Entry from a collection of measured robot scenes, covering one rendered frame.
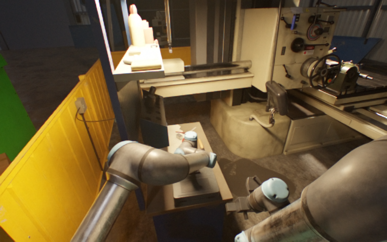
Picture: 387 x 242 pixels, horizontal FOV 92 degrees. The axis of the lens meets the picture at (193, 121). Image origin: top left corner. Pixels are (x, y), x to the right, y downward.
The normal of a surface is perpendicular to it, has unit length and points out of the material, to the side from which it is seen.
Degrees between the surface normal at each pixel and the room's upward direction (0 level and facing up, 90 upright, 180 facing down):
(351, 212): 73
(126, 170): 39
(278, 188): 24
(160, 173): 67
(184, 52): 90
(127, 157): 30
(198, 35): 90
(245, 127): 90
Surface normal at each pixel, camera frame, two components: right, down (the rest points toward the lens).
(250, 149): -0.18, 0.50
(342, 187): -0.84, -0.38
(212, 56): 0.25, 0.48
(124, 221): -0.02, -0.86
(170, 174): 0.53, 0.15
